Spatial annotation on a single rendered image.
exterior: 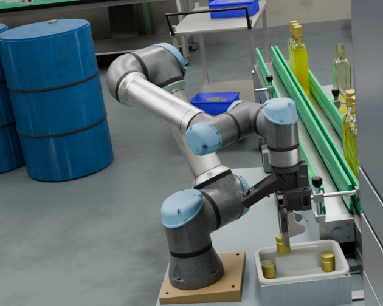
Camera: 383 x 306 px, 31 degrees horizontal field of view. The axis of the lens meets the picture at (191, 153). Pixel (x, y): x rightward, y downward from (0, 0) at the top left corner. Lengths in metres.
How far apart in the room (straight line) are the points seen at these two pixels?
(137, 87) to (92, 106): 2.99
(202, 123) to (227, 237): 0.63
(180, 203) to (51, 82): 2.90
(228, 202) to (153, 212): 2.29
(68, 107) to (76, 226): 0.91
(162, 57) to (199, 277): 0.60
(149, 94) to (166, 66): 0.19
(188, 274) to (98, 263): 1.88
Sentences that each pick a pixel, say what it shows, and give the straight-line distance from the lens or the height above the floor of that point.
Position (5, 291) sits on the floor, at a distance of 3.67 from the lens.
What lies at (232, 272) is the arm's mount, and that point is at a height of 0.78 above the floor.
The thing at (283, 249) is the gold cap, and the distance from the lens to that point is 1.75.
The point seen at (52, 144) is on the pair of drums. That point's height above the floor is 0.28.
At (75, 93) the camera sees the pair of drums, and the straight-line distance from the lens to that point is 4.68.
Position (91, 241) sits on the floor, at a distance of 3.94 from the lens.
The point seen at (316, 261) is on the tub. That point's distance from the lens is 1.91.
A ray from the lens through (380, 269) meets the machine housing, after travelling 0.89.
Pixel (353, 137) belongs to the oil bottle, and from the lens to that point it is 1.94.
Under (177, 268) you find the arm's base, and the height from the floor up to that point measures 0.82.
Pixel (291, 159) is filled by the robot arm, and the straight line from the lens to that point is 1.63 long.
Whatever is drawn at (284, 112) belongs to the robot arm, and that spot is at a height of 1.26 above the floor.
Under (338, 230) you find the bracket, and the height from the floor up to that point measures 0.86.
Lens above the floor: 1.76
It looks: 21 degrees down
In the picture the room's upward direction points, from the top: 8 degrees counter-clockwise
